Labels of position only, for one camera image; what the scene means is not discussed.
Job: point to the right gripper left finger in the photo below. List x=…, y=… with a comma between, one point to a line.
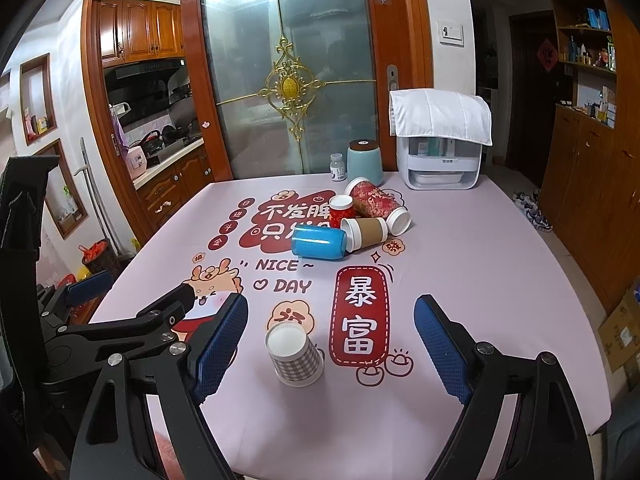
x=116, y=436

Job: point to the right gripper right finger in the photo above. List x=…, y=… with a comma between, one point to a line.
x=547, y=438

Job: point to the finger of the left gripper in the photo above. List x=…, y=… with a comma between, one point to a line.
x=70, y=294
x=158, y=317

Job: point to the grey checkered paper cup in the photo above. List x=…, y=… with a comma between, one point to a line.
x=297, y=362

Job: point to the small red paper cup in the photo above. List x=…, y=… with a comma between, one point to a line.
x=341, y=206

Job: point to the brown sleeve paper cup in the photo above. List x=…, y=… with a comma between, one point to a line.
x=364, y=232

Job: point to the tall red patterned cup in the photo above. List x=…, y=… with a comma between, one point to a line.
x=371, y=201

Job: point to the dark basket with red items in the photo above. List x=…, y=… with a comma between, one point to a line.
x=101, y=257

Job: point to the cardboard box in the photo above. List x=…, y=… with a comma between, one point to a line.
x=619, y=333

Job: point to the pink printed tablecloth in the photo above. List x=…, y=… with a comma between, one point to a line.
x=379, y=409

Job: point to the pink rice cooker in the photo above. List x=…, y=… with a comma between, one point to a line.
x=135, y=161

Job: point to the small white pill bottle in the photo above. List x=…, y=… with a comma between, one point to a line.
x=338, y=167

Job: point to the wooden shelf cabinet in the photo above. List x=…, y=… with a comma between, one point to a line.
x=590, y=191

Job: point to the light blue canister brown lid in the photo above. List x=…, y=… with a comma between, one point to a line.
x=364, y=160

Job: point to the wooden upper kitchen cabinets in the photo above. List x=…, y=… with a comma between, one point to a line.
x=133, y=31

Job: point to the white appliance box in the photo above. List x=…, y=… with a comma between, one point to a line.
x=438, y=164

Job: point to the frosted glass sliding door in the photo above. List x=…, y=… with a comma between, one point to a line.
x=293, y=81

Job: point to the white cloth cover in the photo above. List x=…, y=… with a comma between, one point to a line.
x=432, y=113

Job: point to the wall niche frame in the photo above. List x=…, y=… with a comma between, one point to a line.
x=62, y=197

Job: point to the white wall switch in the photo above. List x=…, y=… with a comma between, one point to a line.
x=450, y=33

